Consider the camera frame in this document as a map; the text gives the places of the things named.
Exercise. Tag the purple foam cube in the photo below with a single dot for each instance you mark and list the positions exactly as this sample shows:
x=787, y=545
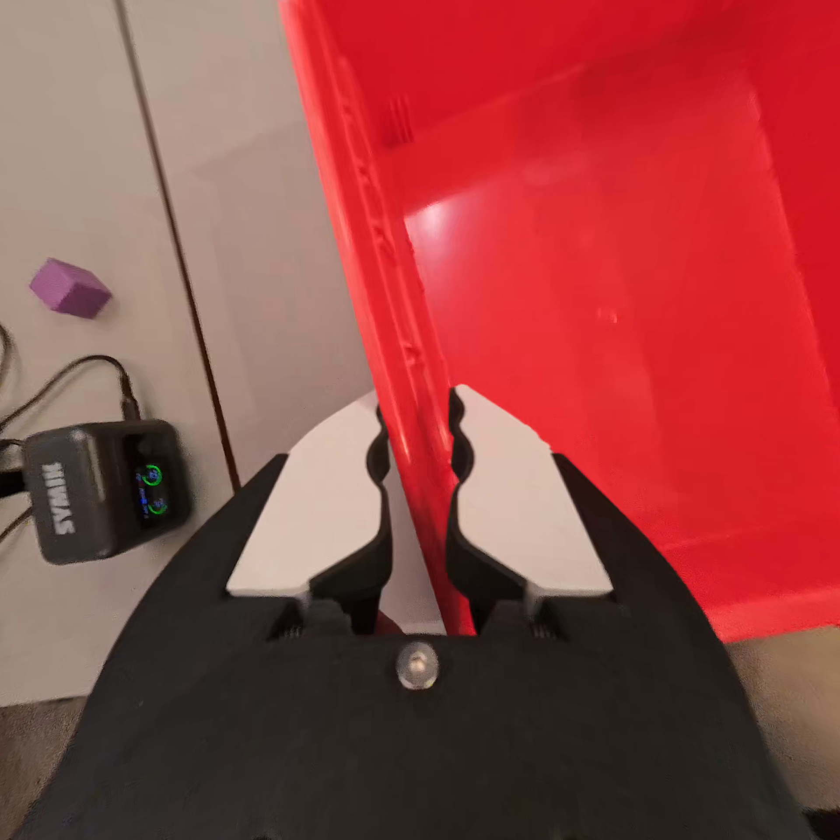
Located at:
x=70, y=289

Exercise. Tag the black battery charger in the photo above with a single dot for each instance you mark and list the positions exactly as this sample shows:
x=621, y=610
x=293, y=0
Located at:
x=105, y=489

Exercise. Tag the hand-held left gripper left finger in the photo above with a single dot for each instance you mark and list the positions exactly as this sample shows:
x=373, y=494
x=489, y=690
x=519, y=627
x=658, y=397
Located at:
x=321, y=505

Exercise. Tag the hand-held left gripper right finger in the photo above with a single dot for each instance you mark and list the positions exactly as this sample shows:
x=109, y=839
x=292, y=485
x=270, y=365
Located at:
x=525, y=512

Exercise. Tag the red plastic bin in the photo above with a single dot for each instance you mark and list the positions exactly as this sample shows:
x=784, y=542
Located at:
x=590, y=295

